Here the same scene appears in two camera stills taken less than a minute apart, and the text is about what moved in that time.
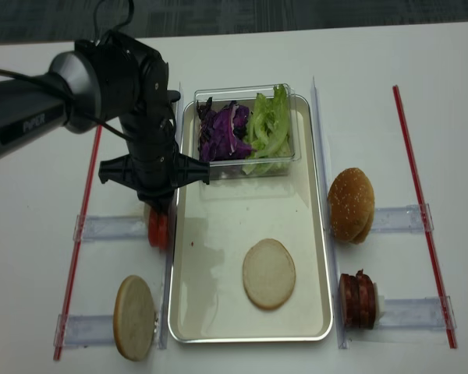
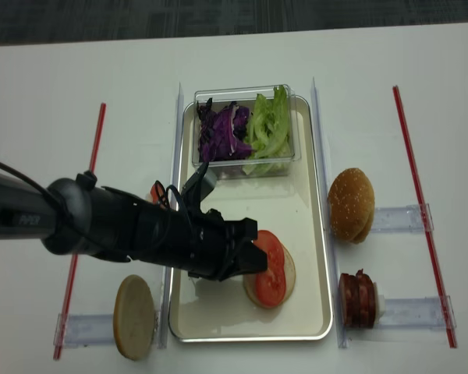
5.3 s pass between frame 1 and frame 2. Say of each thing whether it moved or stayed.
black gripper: moved
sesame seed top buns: stayed
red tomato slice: moved
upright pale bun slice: stayed
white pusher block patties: stayed
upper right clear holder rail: stayed
